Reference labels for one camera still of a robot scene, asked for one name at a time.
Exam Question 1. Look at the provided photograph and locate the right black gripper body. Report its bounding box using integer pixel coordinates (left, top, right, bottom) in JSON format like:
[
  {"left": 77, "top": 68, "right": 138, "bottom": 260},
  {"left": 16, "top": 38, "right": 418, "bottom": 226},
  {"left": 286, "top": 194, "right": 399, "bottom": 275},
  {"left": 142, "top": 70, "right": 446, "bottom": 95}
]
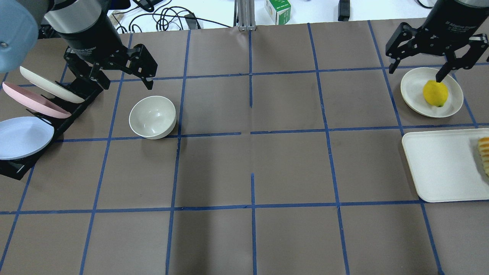
[{"left": 420, "top": 0, "right": 486, "bottom": 56}]

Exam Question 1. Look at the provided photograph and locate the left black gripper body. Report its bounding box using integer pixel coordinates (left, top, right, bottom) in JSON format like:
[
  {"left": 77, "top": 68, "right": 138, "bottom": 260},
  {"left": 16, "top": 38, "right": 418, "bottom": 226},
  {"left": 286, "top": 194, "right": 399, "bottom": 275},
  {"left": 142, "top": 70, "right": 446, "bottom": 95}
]
[{"left": 59, "top": 13, "right": 130, "bottom": 77}]

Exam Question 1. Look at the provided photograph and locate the white ceramic bowl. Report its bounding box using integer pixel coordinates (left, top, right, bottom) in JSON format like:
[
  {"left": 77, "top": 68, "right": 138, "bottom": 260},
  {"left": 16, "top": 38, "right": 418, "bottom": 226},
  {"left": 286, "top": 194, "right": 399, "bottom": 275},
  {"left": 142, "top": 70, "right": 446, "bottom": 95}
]
[{"left": 128, "top": 95, "right": 176, "bottom": 139}]

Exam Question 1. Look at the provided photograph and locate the yellow lemon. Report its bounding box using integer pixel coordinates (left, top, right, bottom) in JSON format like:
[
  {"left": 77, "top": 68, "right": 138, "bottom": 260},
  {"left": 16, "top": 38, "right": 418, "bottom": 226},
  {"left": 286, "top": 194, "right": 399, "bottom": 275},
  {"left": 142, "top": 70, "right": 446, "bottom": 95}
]
[{"left": 422, "top": 80, "right": 449, "bottom": 107}]

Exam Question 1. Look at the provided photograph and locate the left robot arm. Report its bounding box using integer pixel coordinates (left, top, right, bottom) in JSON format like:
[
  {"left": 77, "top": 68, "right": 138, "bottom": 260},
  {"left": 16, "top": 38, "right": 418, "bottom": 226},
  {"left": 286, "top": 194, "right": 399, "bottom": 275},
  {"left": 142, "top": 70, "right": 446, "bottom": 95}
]
[{"left": 0, "top": 0, "right": 157, "bottom": 89}]

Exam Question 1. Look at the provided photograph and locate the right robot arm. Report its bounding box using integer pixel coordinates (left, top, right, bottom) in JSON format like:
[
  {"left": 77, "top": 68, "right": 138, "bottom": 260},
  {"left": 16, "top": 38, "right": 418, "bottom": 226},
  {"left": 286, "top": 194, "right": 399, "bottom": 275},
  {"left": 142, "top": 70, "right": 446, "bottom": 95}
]
[{"left": 385, "top": 0, "right": 489, "bottom": 83}]

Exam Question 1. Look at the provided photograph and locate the cream round plate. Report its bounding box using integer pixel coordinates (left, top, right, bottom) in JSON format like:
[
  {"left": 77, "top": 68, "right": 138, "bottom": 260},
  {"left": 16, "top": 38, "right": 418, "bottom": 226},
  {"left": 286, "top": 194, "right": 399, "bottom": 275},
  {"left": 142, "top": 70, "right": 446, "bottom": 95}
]
[{"left": 400, "top": 67, "right": 464, "bottom": 118}]

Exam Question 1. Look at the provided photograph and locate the cream plate in rack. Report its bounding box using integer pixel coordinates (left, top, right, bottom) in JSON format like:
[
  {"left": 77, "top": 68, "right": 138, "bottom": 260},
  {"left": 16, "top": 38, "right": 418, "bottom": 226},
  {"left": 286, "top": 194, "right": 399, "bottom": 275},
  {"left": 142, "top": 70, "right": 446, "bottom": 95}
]
[{"left": 19, "top": 66, "right": 85, "bottom": 104}]

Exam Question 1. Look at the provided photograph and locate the pink plate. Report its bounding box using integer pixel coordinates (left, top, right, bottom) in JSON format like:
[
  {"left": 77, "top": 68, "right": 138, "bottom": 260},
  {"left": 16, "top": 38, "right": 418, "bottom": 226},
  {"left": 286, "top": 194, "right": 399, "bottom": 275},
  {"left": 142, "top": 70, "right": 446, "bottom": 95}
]
[{"left": 2, "top": 82, "right": 71, "bottom": 119}]

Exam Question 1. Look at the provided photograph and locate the black power adapter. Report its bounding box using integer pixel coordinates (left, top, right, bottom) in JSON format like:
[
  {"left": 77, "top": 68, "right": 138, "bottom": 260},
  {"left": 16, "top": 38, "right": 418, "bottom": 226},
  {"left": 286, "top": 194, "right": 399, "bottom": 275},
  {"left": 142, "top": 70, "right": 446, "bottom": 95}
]
[{"left": 337, "top": 0, "right": 351, "bottom": 21}]

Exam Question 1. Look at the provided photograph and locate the light blue plate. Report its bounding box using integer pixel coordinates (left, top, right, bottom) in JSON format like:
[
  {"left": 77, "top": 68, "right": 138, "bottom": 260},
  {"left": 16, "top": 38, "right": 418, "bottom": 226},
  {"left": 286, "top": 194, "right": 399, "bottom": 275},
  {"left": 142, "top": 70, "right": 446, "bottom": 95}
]
[{"left": 0, "top": 116, "right": 54, "bottom": 160}]

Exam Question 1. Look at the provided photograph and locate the sliced yellow bread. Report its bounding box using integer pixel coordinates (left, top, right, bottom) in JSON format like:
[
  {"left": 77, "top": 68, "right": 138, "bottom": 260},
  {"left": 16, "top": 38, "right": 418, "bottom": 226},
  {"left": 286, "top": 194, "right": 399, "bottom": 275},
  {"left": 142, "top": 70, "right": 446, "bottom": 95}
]
[{"left": 478, "top": 136, "right": 489, "bottom": 176}]

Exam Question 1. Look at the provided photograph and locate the black dish rack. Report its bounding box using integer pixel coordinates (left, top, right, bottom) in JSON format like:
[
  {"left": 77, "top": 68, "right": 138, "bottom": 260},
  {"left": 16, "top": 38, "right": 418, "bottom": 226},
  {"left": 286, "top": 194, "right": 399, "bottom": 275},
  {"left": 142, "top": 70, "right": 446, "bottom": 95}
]
[{"left": 0, "top": 79, "right": 102, "bottom": 180}]

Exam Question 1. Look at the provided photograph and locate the white rectangular tray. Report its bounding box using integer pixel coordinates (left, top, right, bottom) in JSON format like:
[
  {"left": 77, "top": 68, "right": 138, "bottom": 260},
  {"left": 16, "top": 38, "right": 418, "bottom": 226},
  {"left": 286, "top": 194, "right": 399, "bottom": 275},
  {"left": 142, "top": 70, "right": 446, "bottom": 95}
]
[{"left": 402, "top": 128, "right": 489, "bottom": 202}]

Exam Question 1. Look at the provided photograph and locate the green white carton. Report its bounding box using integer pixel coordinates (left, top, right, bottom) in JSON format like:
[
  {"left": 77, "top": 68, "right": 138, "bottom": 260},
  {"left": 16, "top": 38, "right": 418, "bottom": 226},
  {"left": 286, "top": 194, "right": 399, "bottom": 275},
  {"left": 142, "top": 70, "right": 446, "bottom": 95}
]
[{"left": 264, "top": 0, "right": 292, "bottom": 25}]

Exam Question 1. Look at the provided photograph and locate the black cables bundle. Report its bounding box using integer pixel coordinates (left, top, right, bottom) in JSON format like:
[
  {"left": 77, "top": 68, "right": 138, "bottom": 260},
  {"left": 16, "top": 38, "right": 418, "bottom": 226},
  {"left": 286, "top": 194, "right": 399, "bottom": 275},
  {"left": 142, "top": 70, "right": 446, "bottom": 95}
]
[{"left": 109, "top": 0, "right": 233, "bottom": 34}]

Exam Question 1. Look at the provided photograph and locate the aluminium frame post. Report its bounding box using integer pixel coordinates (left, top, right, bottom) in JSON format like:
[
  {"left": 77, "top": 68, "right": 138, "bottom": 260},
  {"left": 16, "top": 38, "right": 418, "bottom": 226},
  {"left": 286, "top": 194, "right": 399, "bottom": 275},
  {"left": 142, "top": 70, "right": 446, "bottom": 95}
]
[{"left": 233, "top": 0, "right": 256, "bottom": 31}]

